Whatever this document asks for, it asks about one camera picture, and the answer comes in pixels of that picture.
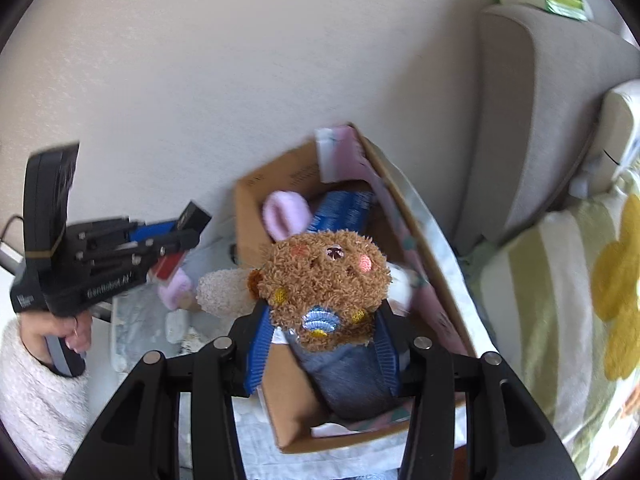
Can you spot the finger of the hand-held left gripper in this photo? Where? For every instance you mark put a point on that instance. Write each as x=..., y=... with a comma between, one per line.
x=175, y=242
x=152, y=231

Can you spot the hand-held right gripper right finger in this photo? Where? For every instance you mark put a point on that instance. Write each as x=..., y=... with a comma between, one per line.
x=387, y=355

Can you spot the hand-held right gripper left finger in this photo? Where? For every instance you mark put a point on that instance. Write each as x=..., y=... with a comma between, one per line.
x=256, y=360

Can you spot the pink printed cardboard box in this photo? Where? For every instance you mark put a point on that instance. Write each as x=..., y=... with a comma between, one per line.
x=292, y=410

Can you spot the white fluffy sock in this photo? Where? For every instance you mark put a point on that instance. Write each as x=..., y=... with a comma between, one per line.
x=222, y=292

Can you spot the brown teddy bear plush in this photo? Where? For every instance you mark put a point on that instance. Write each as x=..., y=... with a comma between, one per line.
x=325, y=285

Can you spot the person's left forearm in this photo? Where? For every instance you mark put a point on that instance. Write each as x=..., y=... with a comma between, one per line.
x=35, y=410

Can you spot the person's left hand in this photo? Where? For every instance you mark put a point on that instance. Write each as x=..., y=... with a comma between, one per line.
x=80, y=332

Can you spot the pink fluffy sock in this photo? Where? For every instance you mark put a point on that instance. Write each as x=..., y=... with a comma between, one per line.
x=175, y=292

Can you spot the yellow flower bed sheet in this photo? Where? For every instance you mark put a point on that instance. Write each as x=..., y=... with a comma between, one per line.
x=540, y=285

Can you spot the grey padded headboard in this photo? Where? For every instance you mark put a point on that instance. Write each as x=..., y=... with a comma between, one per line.
x=530, y=110

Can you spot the white cushion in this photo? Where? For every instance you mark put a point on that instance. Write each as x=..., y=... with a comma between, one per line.
x=620, y=125

